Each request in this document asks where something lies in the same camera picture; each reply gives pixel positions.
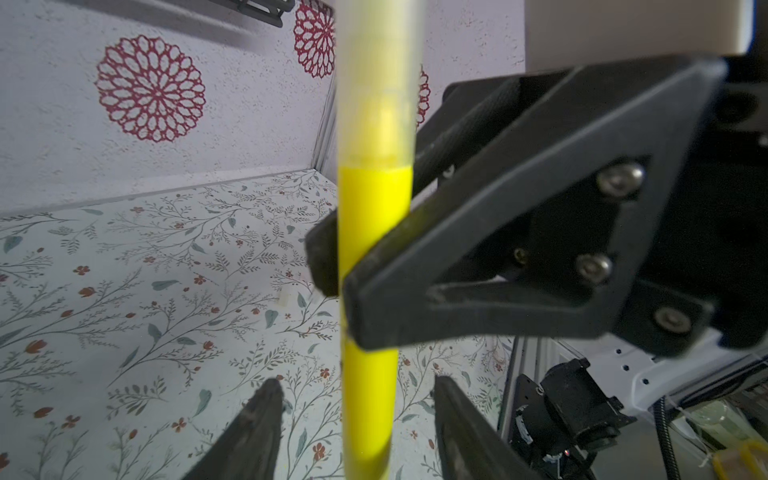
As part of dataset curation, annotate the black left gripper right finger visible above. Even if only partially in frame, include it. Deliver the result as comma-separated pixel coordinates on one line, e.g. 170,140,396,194
433,376,540,480

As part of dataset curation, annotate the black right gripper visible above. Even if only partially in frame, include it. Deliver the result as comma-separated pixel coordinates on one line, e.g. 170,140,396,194
354,56,767,354

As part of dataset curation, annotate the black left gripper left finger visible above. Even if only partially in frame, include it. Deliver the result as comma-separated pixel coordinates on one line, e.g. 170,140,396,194
182,378,284,480

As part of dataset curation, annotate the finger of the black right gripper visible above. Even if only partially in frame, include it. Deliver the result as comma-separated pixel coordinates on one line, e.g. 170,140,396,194
305,74,564,297

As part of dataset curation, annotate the yellow highlighter pen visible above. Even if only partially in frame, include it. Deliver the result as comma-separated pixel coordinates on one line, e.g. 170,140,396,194
338,166,413,479

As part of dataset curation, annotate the translucent yellow pen cap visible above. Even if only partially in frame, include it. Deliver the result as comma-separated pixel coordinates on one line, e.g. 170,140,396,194
335,1,426,170

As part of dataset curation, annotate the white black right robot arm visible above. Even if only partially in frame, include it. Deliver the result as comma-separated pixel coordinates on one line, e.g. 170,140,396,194
306,55,767,479

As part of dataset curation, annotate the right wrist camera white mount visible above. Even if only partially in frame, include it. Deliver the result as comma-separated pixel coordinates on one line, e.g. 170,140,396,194
524,1,767,72

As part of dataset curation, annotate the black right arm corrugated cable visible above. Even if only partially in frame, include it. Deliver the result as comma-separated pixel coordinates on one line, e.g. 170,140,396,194
652,395,685,480

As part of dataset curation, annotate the dark grey wall shelf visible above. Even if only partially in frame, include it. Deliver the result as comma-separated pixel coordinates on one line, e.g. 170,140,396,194
211,0,296,28

